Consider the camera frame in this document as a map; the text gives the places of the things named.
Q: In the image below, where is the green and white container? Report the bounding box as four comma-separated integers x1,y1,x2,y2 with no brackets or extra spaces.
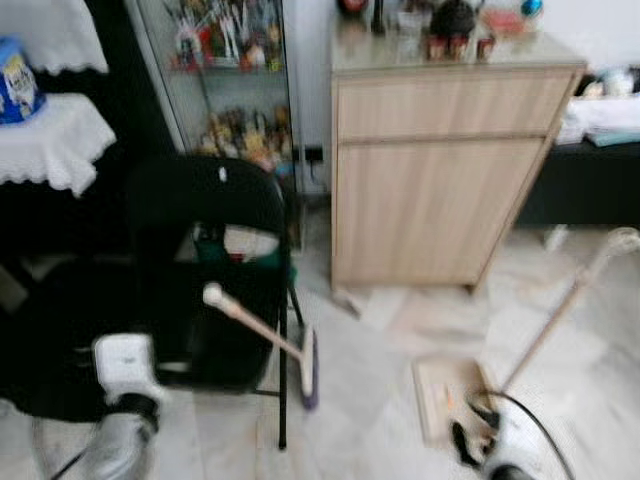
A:
193,224,283,269

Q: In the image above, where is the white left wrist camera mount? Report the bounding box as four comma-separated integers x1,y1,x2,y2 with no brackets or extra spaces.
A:
92,333,169,406

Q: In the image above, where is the light wooden cabinet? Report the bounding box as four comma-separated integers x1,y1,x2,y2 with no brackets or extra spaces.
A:
328,35,589,294

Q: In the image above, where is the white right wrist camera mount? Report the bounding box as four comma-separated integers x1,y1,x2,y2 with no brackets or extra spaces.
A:
487,398,549,473

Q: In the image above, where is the black folding chair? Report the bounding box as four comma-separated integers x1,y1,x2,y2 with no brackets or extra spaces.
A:
0,153,306,451

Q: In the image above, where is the white-handled broom with wooden stick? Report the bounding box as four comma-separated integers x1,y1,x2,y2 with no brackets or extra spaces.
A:
202,282,321,412

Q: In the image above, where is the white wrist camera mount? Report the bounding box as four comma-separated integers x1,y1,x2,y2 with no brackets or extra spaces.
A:
92,333,169,406
487,398,549,473

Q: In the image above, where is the glass display cabinet with figurines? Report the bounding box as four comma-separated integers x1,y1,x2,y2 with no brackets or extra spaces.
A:
125,0,303,251

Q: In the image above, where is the black low bench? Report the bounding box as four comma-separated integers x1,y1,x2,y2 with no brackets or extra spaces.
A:
515,140,640,231

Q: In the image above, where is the long-handled beige dustpan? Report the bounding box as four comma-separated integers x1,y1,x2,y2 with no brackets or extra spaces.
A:
412,228,640,448

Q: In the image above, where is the blue printed bag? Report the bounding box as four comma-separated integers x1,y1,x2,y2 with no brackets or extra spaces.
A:
0,37,48,127

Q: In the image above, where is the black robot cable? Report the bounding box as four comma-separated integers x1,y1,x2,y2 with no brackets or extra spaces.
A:
470,390,578,480

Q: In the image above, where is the white folded cloth pile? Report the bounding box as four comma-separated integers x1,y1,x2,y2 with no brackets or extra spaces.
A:
557,93,640,149

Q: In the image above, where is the black teapot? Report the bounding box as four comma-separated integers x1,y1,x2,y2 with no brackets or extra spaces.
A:
428,0,479,41

